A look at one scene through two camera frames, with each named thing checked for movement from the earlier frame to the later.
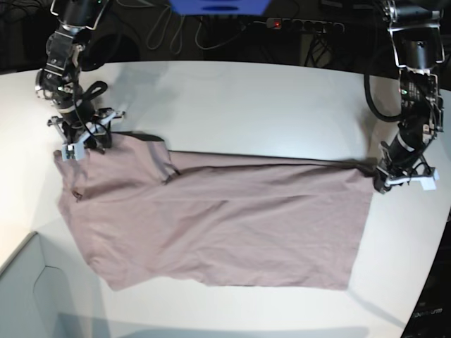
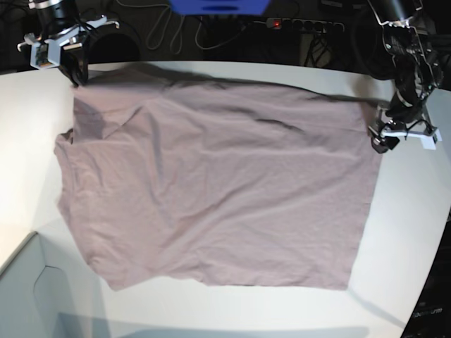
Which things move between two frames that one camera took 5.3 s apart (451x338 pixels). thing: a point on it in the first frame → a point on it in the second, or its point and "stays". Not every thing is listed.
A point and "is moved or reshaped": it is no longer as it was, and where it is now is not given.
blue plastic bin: [219, 8] stays
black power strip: [304, 26] stays
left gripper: [96, 131] → [74, 61]
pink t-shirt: [153, 217] is moved or reshaped
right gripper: [390, 173] → [422, 129]
